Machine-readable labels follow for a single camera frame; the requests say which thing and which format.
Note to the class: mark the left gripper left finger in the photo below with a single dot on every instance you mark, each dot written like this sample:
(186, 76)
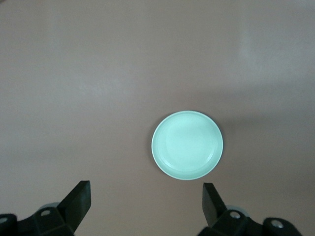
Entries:
(76, 206)

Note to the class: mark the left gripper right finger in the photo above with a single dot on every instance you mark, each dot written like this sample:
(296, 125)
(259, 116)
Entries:
(212, 206)

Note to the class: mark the light green plate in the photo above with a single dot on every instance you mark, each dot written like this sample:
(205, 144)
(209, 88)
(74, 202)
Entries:
(187, 145)

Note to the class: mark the brown table cover mat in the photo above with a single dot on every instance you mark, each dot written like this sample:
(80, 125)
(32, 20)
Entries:
(73, 73)

